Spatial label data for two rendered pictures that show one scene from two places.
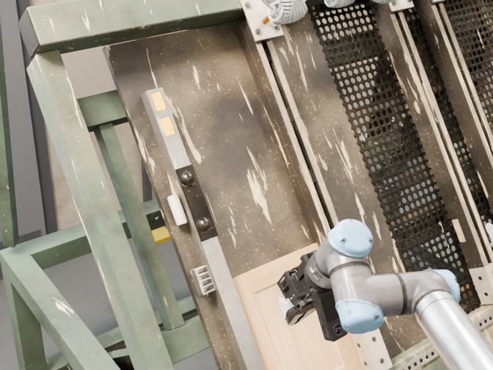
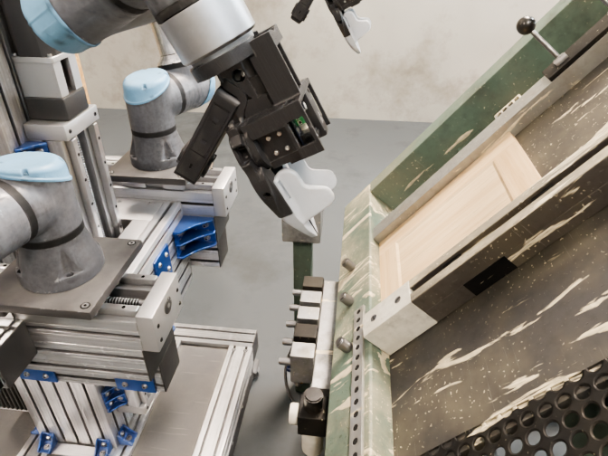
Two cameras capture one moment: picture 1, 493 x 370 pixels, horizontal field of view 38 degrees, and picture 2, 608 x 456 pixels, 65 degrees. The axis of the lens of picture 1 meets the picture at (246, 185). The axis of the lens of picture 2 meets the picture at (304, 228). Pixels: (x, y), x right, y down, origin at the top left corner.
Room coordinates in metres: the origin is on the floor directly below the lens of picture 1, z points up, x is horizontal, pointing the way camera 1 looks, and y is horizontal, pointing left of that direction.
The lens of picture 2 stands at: (1.87, -0.99, 1.61)
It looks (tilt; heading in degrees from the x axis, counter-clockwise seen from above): 33 degrees down; 134
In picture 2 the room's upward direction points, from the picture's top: straight up
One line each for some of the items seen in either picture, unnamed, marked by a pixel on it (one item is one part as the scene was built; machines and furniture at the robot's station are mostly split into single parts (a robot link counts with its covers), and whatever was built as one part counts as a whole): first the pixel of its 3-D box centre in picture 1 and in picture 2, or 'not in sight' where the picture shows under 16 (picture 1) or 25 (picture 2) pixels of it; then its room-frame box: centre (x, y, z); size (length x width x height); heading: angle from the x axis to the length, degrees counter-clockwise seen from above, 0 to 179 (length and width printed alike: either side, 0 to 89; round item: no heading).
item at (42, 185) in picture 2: not in sight; (33, 193); (1.03, -0.79, 1.20); 0.13 x 0.12 x 0.14; 114
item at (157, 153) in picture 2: not in sight; (156, 142); (0.73, -0.39, 1.09); 0.15 x 0.15 x 0.10
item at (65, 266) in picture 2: not in sight; (55, 246); (1.03, -0.79, 1.09); 0.15 x 0.15 x 0.10
